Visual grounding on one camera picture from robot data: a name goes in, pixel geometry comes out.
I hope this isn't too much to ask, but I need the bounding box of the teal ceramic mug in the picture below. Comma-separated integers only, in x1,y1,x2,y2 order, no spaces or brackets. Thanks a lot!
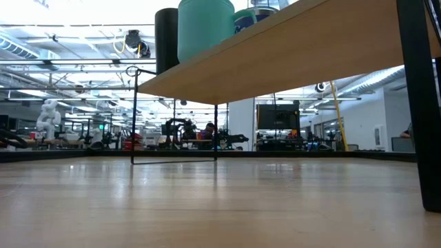
177,0,258,64

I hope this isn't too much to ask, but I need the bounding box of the tall black cup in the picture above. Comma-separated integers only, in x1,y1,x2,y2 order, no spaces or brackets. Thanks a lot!
154,7,181,75

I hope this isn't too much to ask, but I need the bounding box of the blue tumbler with clear lid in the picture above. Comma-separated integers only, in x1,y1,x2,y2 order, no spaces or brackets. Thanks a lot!
234,5,280,34

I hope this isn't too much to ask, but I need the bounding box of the wooden shelf with black legs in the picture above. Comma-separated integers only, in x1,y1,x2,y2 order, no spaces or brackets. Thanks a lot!
130,0,441,213

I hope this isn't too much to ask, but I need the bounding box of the person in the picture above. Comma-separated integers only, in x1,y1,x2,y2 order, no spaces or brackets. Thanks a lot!
399,122,416,138
198,122,217,151

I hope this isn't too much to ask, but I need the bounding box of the black ceiling device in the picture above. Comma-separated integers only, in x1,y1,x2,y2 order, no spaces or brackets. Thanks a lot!
123,29,152,59

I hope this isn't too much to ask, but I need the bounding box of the white robot figure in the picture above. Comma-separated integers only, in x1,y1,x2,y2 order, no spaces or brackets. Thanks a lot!
36,99,62,141

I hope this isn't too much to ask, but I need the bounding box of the yellow cable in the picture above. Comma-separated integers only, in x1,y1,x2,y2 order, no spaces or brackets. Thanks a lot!
329,81,349,152

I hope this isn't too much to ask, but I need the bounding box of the black metal table frame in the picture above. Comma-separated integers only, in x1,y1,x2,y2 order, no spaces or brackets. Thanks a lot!
0,149,418,164

